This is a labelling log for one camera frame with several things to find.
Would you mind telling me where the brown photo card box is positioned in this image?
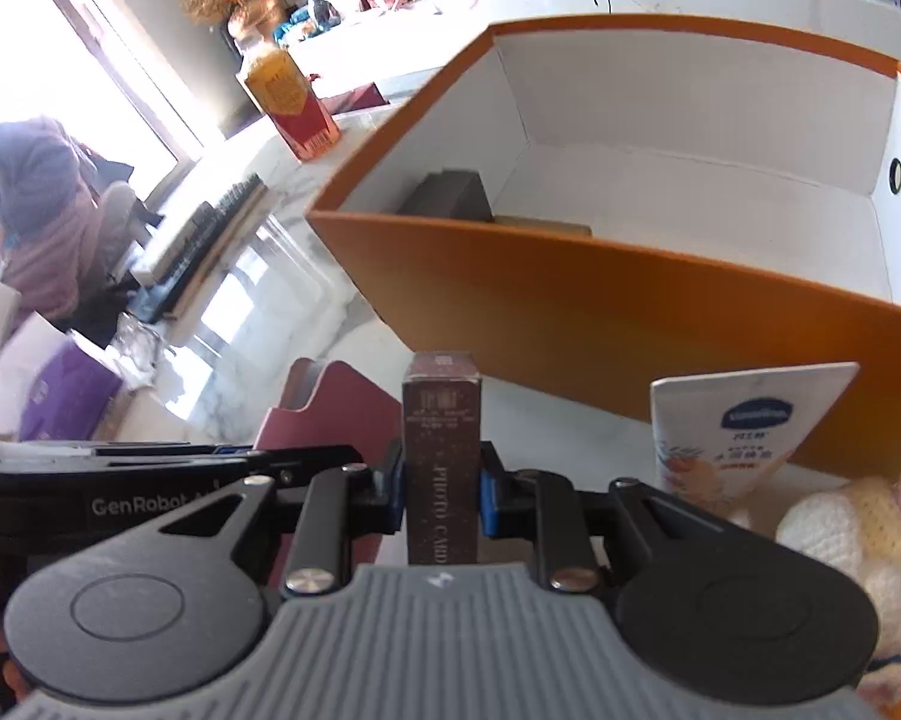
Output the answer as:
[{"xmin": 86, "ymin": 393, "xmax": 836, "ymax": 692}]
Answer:
[{"xmin": 402, "ymin": 351, "xmax": 482, "ymax": 566}]

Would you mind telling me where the pink card wallet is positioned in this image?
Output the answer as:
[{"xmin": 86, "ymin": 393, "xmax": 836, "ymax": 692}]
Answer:
[{"xmin": 254, "ymin": 358, "xmax": 402, "ymax": 600}]

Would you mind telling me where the white hand cream tube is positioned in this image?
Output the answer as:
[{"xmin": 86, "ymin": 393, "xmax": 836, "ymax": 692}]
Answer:
[{"xmin": 651, "ymin": 362, "xmax": 859, "ymax": 511}]

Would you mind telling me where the black small box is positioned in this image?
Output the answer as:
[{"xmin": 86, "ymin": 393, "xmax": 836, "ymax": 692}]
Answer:
[{"xmin": 397, "ymin": 169, "xmax": 493, "ymax": 223}]

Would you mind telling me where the white crochet bunny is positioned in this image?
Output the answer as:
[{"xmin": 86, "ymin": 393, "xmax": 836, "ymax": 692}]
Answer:
[{"xmin": 774, "ymin": 476, "xmax": 901, "ymax": 718}]

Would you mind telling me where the tan flat box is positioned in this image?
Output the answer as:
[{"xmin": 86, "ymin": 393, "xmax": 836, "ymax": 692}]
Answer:
[{"xmin": 494, "ymin": 215, "xmax": 594, "ymax": 238}]

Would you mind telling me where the person in pink robe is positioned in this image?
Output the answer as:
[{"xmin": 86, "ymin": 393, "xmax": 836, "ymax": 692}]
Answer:
[{"xmin": 0, "ymin": 117, "xmax": 104, "ymax": 327}]

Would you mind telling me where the orange storage box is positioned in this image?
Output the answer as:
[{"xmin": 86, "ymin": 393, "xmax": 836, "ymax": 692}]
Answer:
[{"xmin": 307, "ymin": 15, "xmax": 901, "ymax": 476}]

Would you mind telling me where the black keyboard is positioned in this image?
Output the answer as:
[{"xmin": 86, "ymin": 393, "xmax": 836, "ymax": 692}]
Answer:
[{"xmin": 128, "ymin": 172, "xmax": 267, "ymax": 323}]

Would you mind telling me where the orange red carton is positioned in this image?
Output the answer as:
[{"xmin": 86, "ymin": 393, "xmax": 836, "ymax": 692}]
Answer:
[{"xmin": 239, "ymin": 46, "xmax": 341, "ymax": 163}]

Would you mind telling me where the white tv cabinet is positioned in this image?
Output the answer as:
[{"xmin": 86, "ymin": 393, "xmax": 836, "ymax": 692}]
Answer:
[{"xmin": 291, "ymin": 0, "xmax": 901, "ymax": 94}]

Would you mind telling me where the golden round vase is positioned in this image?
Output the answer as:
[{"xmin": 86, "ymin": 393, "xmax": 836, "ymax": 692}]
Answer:
[{"xmin": 227, "ymin": 0, "xmax": 286, "ymax": 43}]

